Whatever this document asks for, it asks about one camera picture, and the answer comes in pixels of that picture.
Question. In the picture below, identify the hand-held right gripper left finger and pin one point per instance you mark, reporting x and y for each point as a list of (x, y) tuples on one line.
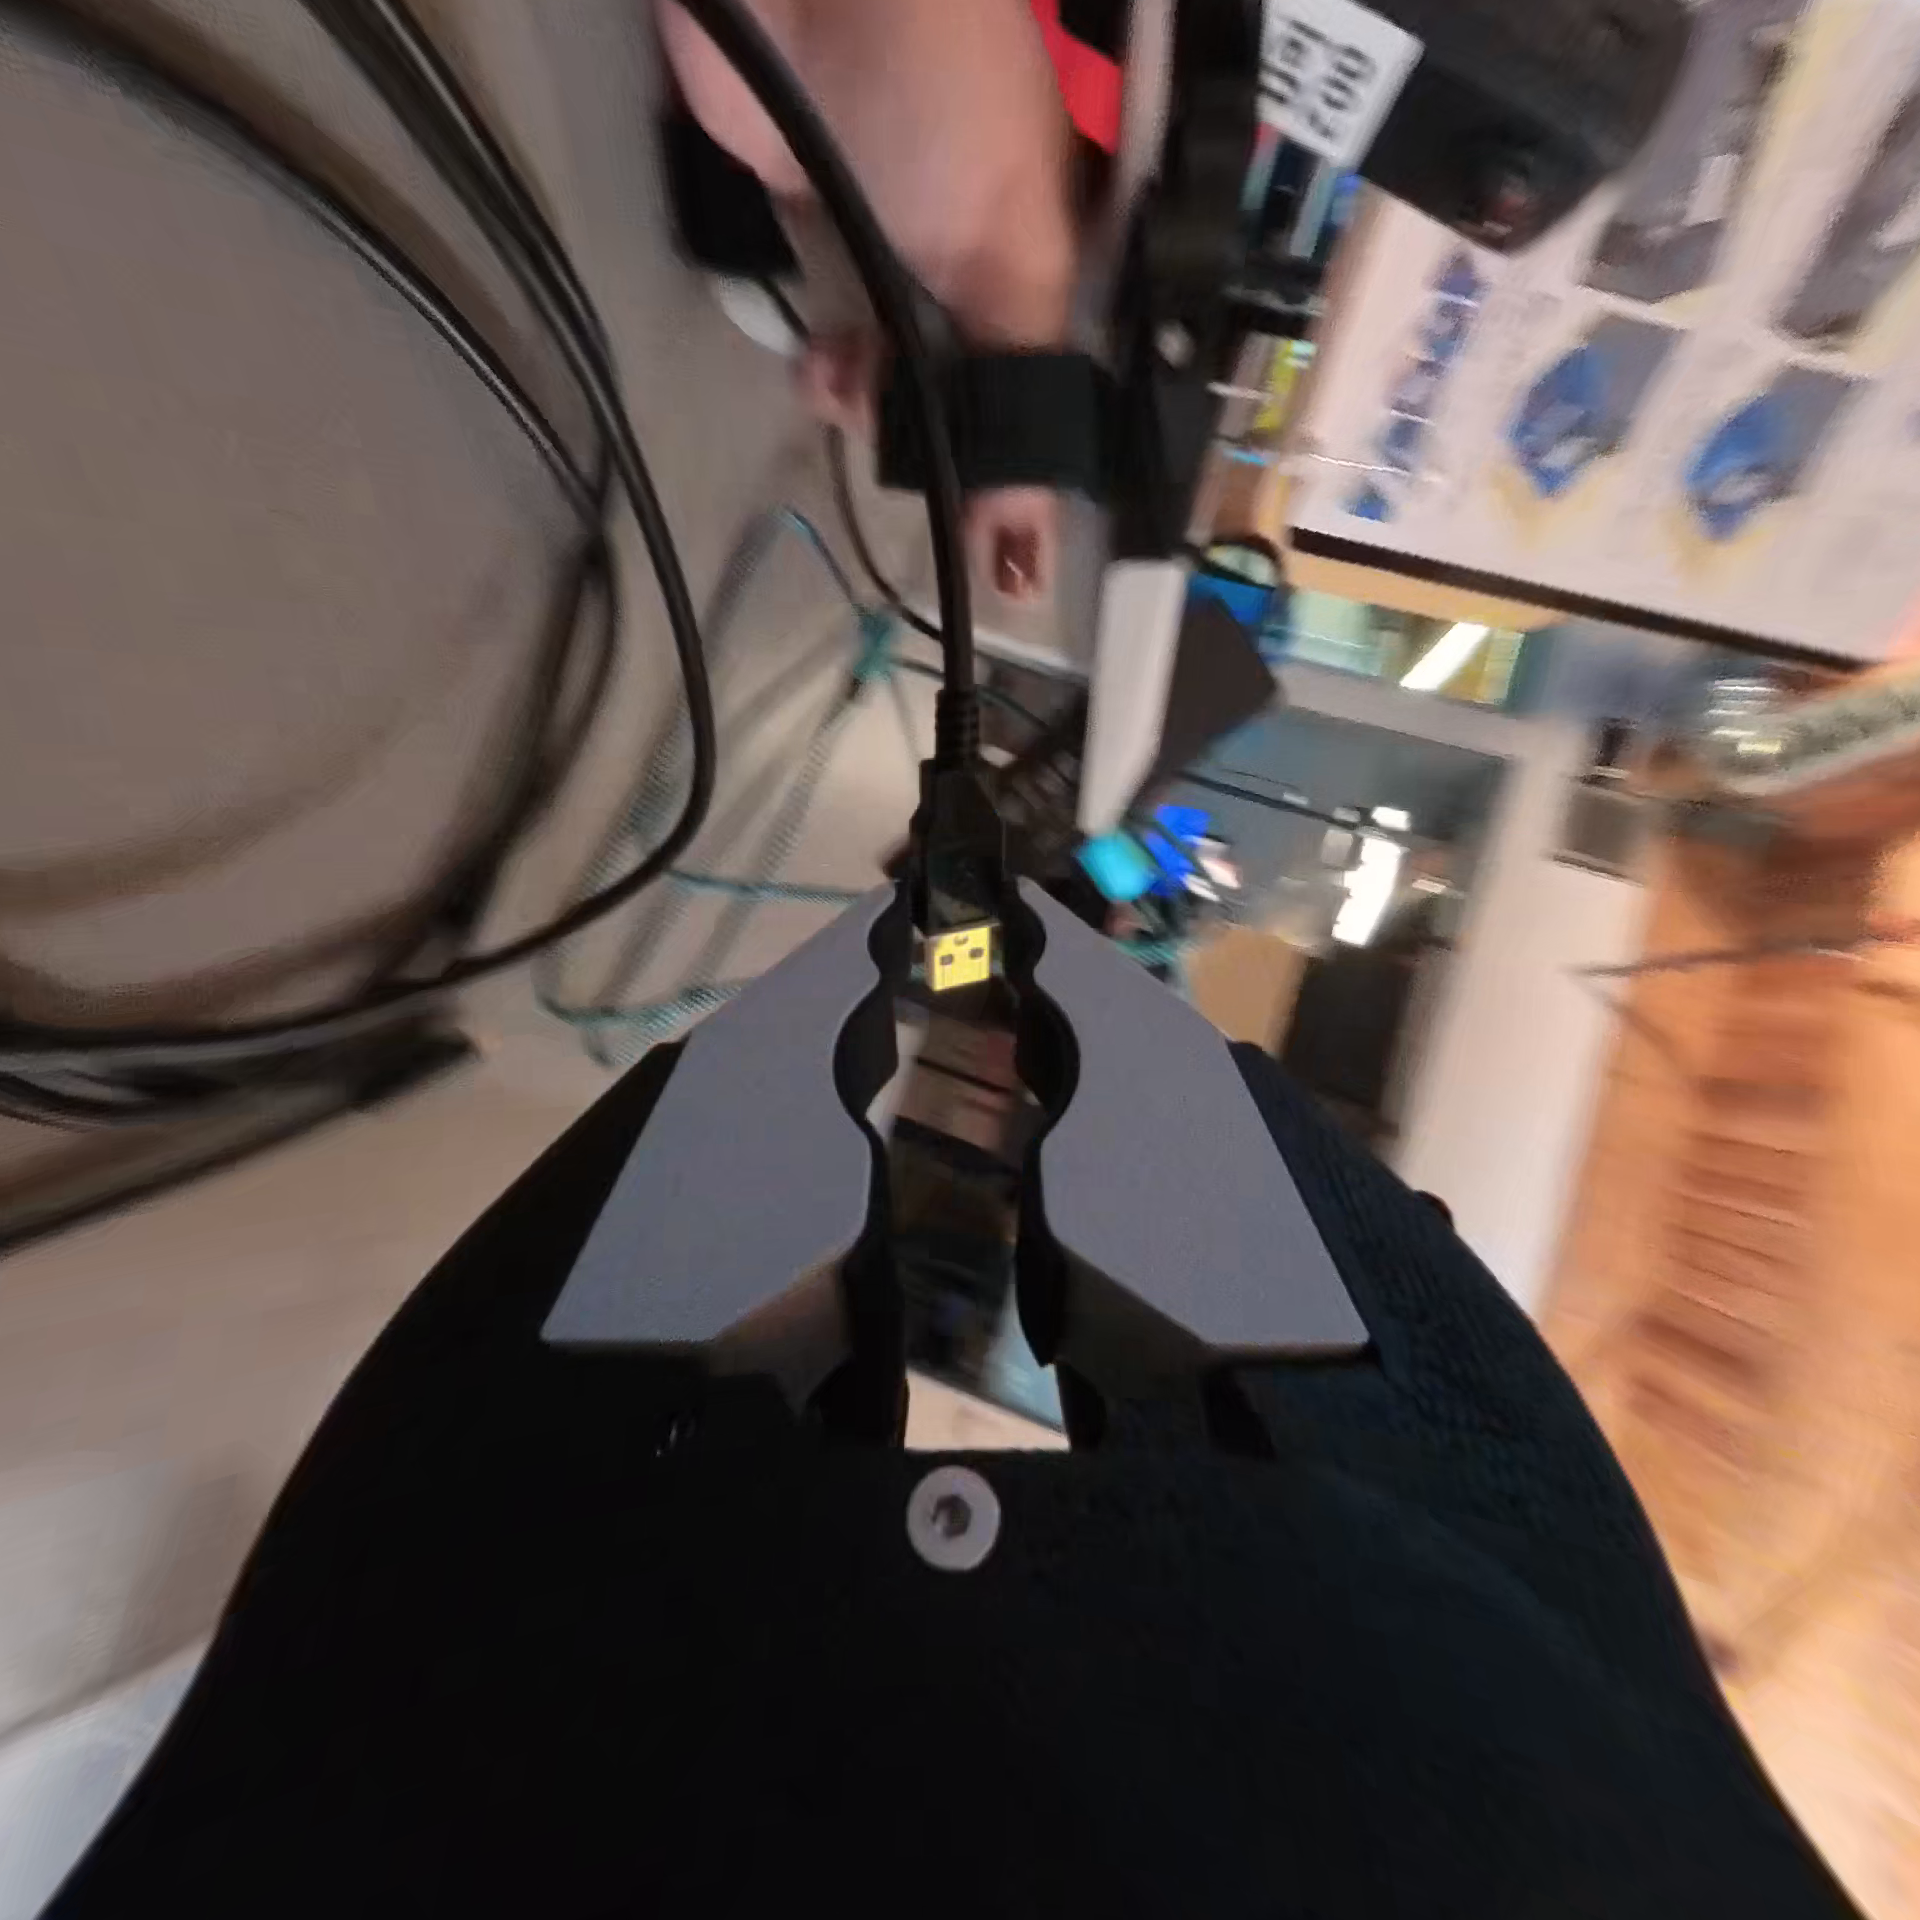
[(721, 1185)]

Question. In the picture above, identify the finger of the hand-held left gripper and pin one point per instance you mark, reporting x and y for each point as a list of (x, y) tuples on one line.
[(1228, 674), (1127, 690)]

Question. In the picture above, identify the wall poster board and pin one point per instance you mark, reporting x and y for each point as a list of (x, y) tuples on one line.
[(1620, 405)]

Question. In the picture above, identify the red cloth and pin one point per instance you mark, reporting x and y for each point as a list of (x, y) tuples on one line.
[(1088, 76)]

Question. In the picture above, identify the person's left hand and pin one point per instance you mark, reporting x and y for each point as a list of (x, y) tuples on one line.
[(930, 149)]

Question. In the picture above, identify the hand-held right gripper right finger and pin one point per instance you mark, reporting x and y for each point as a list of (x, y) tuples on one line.
[(1185, 1185)]

